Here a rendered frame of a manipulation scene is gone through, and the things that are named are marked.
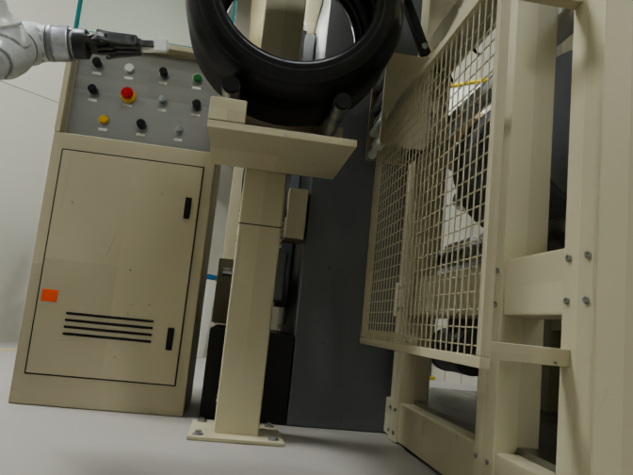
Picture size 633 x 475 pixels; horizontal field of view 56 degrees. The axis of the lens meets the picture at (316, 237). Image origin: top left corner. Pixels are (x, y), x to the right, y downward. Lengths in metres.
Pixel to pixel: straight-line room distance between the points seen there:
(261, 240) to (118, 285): 0.55
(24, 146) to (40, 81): 0.52
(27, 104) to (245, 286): 3.45
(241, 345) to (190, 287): 0.37
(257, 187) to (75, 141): 0.70
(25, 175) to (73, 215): 2.76
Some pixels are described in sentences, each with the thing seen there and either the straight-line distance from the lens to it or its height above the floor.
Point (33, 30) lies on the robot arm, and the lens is 1.69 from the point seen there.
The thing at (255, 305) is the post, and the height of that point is 0.38.
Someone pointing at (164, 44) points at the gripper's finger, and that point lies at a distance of 1.67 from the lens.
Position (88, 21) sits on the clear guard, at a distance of 2.38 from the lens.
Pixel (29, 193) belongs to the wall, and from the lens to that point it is 4.89.
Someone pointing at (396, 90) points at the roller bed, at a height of 1.08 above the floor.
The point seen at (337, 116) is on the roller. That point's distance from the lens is 1.57.
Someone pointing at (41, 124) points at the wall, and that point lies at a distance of 5.00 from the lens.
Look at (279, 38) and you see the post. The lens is 1.98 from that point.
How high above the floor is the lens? 0.34
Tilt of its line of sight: 8 degrees up
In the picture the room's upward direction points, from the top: 6 degrees clockwise
